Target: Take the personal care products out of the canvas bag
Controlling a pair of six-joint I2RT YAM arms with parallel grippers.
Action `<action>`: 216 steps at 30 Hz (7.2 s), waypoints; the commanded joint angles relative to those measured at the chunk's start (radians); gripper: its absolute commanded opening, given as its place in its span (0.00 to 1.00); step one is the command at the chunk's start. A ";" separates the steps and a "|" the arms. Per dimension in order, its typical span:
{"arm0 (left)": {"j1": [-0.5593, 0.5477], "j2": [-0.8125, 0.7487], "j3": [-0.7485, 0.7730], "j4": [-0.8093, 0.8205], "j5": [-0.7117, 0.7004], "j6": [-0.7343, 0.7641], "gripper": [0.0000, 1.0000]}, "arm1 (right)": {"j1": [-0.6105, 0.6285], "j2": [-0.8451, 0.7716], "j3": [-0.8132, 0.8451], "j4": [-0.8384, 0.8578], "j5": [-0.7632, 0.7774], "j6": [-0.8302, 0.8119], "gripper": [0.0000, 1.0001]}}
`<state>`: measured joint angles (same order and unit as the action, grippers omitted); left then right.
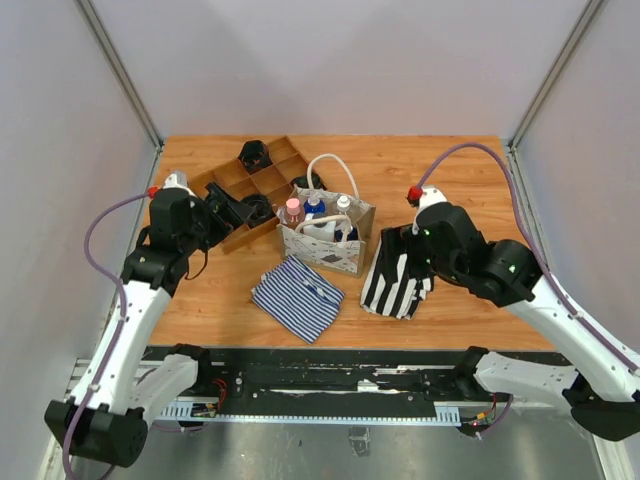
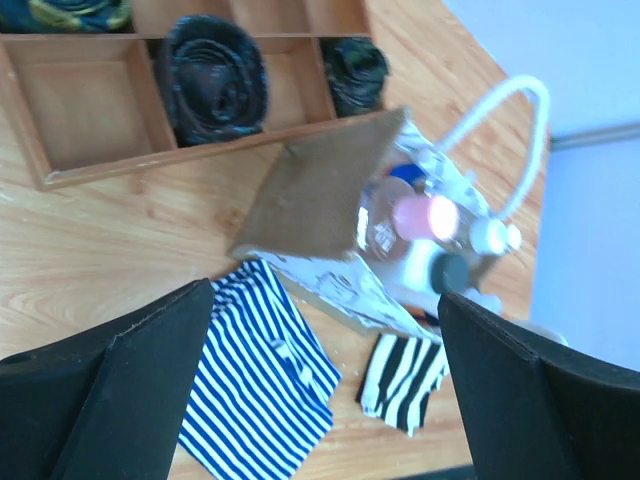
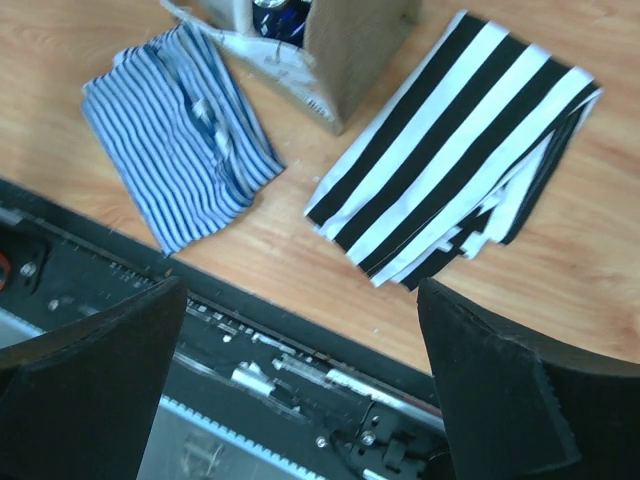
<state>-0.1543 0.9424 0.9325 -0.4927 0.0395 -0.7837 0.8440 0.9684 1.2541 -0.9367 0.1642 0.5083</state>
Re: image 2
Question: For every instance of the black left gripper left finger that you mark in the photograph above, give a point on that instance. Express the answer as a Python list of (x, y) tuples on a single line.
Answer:
[(106, 403)]

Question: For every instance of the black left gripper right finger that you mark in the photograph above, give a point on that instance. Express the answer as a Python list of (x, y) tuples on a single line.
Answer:
[(533, 408)]

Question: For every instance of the black white striped cloth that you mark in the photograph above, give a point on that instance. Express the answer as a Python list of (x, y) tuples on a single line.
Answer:
[(401, 375)]

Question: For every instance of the blue white striped cloth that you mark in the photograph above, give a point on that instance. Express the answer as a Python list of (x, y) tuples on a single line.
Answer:
[(259, 403)]

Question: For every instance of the white bottle grey cap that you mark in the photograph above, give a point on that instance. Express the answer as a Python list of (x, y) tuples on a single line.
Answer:
[(428, 270)]

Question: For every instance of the clear white cap bottle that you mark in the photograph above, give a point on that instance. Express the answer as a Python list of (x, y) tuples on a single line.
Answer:
[(491, 236)]

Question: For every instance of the pink cap peach bottle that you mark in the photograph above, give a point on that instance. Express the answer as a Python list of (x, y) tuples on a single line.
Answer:
[(393, 226)]

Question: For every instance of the printed canvas tote bag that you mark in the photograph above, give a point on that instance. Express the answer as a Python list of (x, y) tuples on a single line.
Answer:
[(308, 217)]

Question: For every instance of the blue cap orange bottle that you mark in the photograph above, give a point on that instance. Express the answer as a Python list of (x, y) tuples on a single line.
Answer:
[(410, 173)]

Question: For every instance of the wooden compartment tray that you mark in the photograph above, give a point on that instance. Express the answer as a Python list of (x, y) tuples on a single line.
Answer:
[(86, 106)]

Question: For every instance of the dark rolled sock centre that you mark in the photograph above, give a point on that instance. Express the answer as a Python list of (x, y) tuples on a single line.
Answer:
[(212, 79)]

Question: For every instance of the dark green rolled sock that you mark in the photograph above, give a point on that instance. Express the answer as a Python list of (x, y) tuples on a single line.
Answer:
[(356, 71)]

